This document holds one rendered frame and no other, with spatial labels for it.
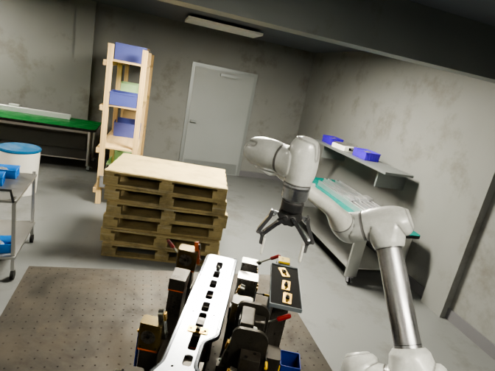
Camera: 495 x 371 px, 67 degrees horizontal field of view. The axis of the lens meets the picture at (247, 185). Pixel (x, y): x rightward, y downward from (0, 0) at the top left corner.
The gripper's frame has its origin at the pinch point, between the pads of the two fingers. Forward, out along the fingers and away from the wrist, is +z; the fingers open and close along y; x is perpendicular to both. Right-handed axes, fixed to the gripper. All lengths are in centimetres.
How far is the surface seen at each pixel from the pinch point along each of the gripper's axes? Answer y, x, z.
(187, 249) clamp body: 44, -67, 40
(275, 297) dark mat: -4.0, -21.9, 30.0
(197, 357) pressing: 22, 5, 46
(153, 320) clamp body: 42, -5, 41
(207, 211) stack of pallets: 60, -247, 83
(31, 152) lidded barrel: 309, -332, 85
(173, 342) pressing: 32, -1, 46
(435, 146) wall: -183, -334, -23
